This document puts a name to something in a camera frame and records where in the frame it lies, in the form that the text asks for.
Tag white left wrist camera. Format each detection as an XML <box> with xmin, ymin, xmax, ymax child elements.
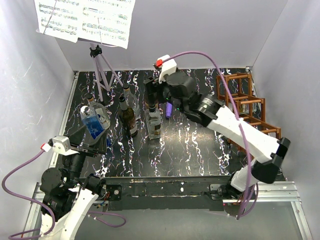
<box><xmin>40</xmin><ymin>135</ymin><xmax>78</xmax><ymax>156</ymax></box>

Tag lilac music stand tripod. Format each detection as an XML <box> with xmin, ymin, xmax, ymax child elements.
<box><xmin>78</xmin><ymin>38</ymin><xmax>124</xmax><ymax>103</ymax></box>

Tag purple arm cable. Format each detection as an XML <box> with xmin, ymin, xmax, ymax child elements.
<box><xmin>159</xmin><ymin>51</ymin><xmax>260</xmax><ymax>221</ymax></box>
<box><xmin>1</xmin><ymin>147</ymin><xmax>128</xmax><ymax>240</ymax></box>

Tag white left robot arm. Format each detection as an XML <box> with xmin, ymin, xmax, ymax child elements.
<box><xmin>40</xmin><ymin>127</ymin><xmax>107</xmax><ymax>240</ymax></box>

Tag white sheet music pages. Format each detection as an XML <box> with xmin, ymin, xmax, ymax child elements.
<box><xmin>34</xmin><ymin>0</ymin><xmax>136</xmax><ymax>49</ymax></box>

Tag blue box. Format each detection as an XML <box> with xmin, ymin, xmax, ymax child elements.
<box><xmin>80</xmin><ymin>105</ymin><xmax>107</xmax><ymax>139</ymax></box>

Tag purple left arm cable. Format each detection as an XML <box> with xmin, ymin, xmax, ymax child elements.
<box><xmin>1</xmin><ymin>147</ymin><xmax>128</xmax><ymax>240</ymax></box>

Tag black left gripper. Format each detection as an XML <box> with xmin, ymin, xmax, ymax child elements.
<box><xmin>64</xmin><ymin>124</ymin><xmax>107</xmax><ymax>187</ymax></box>

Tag brown wooden wine rack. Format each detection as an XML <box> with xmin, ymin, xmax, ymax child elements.
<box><xmin>215</xmin><ymin>72</ymin><xmax>282</xmax><ymax>140</ymax></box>

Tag dark bottle brown label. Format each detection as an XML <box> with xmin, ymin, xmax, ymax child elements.
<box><xmin>118</xmin><ymin>94</ymin><xmax>138</xmax><ymax>137</ymax></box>

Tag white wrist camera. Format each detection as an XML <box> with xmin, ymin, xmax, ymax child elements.
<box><xmin>40</xmin><ymin>135</ymin><xmax>78</xmax><ymax>156</ymax></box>
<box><xmin>154</xmin><ymin>54</ymin><xmax>177</xmax><ymax>84</ymax></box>

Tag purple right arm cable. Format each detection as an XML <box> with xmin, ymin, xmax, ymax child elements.
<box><xmin>159</xmin><ymin>51</ymin><xmax>260</xmax><ymax>221</ymax></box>

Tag purple toy microphone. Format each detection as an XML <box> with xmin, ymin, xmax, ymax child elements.
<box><xmin>165</xmin><ymin>102</ymin><xmax>173</xmax><ymax>119</ymax></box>

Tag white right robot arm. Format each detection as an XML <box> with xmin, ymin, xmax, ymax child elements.
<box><xmin>143</xmin><ymin>71</ymin><xmax>291</xmax><ymax>199</ymax></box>

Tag clear plastic bottle blue label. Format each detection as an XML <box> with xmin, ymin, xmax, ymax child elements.
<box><xmin>122</xmin><ymin>83</ymin><xmax>141</xmax><ymax>121</ymax></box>

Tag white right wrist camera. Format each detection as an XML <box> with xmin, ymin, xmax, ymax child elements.
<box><xmin>154</xmin><ymin>54</ymin><xmax>177</xmax><ymax>84</ymax></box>

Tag clear bottle gold cap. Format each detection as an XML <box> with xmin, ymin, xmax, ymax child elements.
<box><xmin>144</xmin><ymin>104</ymin><xmax>161</xmax><ymax>140</ymax></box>

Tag clear glass bottle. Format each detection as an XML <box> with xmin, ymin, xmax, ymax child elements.
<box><xmin>86</xmin><ymin>93</ymin><xmax>111</xmax><ymax>130</ymax></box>

